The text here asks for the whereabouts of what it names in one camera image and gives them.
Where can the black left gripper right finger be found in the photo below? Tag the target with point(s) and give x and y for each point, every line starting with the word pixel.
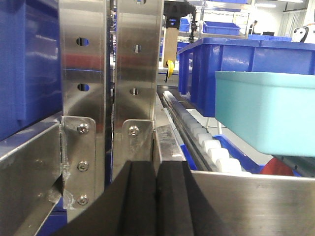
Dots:
pixel 182 209

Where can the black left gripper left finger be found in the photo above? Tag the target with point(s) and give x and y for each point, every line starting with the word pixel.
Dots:
pixel 126 208

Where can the light teal plastic bin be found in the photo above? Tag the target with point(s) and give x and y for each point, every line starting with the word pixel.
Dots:
pixel 272 112

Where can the white roller track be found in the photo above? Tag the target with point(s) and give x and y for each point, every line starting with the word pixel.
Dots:
pixel 205 150

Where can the red snack bag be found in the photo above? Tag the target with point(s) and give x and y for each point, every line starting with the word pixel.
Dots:
pixel 276 167

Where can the yellow black hand tool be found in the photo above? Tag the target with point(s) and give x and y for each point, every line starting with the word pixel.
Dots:
pixel 170 69

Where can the large blue plastic crate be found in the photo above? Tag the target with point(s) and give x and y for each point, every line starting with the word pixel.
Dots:
pixel 199 61

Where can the blue crate on left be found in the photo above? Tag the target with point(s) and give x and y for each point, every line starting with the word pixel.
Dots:
pixel 30 63

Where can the distant blue crate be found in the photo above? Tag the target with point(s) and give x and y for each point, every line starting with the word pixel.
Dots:
pixel 220 28

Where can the stainless steel rack frame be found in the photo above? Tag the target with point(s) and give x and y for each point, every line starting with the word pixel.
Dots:
pixel 113 67

